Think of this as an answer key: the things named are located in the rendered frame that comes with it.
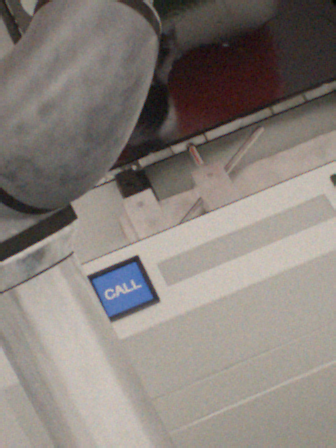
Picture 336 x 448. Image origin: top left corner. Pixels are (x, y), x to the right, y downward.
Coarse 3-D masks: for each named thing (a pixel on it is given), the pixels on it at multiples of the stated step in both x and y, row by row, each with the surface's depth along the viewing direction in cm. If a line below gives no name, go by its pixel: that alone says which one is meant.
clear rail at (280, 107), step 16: (304, 96) 129; (320, 96) 130; (256, 112) 128; (272, 112) 129; (224, 128) 128; (240, 128) 128; (176, 144) 127; (192, 144) 127; (144, 160) 127; (160, 160) 127; (112, 176) 126
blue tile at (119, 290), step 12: (132, 264) 112; (108, 276) 111; (120, 276) 111; (132, 276) 111; (96, 288) 111; (108, 288) 111; (120, 288) 111; (132, 288) 110; (144, 288) 110; (108, 300) 110; (120, 300) 110; (132, 300) 110; (144, 300) 110; (108, 312) 109
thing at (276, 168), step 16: (304, 144) 128; (320, 144) 128; (272, 160) 127; (288, 160) 127; (304, 160) 127; (320, 160) 127; (240, 176) 127; (256, 176) 126; (272, 176) 126; (288, 176) 126; (192, 192) 126; (240, 192) 126; (256, 192) 125; (160, 208) 126; (176, 208) 125; (128, 224) 125; (176, 224) 124; (128, 240) 124
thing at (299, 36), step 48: (192, 0) 140; (240, 0) 139; (288, 0) 138; (192, 48) 135; (240, 48) 134; (288, 48) 134; (192, 96) 131; (240, 96) 130; (288, 96) 130; (144, 144) 128
